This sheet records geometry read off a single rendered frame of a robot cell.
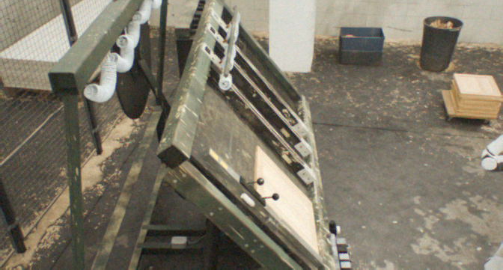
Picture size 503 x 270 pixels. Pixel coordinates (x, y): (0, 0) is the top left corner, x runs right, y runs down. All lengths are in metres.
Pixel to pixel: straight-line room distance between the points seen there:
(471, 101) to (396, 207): 1.80
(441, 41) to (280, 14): 2.19
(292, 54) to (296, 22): 0.48
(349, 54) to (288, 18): 1.11
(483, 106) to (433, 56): 1.43
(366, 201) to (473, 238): 0.92
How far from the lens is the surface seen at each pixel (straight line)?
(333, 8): 7.85
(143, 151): 3.83
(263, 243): 2.23
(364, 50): 6.98
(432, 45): 6.96
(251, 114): 2.92
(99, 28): 2.23
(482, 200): 4.90
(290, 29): 6.51
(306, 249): 2.63
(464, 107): 5.82
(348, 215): 4.37
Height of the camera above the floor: 2.95
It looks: 32 degrees down
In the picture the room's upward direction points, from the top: 1 degrees counter-clockwise
